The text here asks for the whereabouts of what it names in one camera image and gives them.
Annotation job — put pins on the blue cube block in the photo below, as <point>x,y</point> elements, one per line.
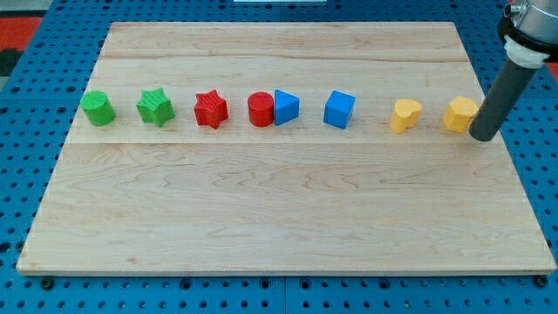
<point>338,109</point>

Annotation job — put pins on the yellow heart block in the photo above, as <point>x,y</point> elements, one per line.
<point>405,115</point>

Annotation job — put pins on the red star block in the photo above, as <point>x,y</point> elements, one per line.
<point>210,109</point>

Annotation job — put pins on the green star block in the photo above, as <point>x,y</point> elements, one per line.
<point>155,107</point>

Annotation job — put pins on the light wooden board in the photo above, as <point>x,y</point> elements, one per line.
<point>300,199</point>

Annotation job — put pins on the red cylinder block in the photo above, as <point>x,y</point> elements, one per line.
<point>261,109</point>

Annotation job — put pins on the blue triangle block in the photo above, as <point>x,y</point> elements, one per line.
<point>287,107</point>

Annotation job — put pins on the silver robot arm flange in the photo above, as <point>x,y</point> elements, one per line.
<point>531,24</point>

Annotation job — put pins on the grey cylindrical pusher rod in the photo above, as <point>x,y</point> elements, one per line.
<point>521,65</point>

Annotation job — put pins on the yellow hexagon block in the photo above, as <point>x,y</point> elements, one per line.
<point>459,114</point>

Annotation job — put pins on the green cylinder block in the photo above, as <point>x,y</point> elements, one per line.
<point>97,108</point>

